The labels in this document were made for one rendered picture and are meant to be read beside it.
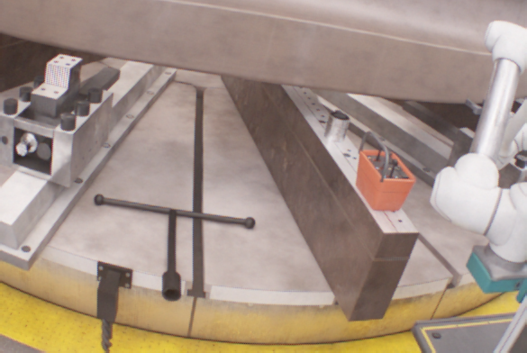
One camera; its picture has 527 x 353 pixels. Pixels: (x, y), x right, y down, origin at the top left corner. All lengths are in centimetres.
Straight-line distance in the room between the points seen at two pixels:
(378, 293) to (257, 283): 43
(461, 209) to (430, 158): 155
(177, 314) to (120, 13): 113
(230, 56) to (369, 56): 54
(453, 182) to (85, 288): 134
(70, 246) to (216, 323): 61
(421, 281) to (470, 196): 76
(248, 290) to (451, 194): 80
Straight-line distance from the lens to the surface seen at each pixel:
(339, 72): 249
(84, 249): 225
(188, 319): 235
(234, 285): 222
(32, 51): 354
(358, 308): 216
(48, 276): 239
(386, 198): 207
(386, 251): 204
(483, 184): 186
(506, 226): 186
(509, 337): 205
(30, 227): 221
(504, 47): 211
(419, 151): 342
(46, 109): 230
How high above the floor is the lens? 165
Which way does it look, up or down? 26 degrees down
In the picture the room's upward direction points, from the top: 14 degrees clockwise
